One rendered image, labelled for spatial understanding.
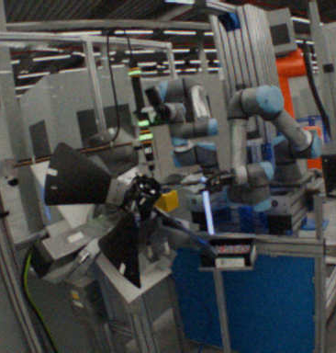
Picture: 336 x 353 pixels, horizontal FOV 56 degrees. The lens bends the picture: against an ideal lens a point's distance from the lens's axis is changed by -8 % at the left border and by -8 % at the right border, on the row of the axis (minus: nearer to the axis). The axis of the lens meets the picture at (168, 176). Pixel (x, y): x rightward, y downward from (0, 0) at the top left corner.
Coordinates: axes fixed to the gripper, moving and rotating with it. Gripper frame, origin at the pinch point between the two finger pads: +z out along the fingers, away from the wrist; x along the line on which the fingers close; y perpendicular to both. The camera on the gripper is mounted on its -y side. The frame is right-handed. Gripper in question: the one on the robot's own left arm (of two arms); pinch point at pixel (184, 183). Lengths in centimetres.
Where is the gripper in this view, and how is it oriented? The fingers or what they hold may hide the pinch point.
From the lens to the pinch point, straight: 136.4
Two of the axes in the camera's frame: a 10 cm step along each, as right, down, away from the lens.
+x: 1.7, 9.5, 2.7
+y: 0.2, 2.7, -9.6
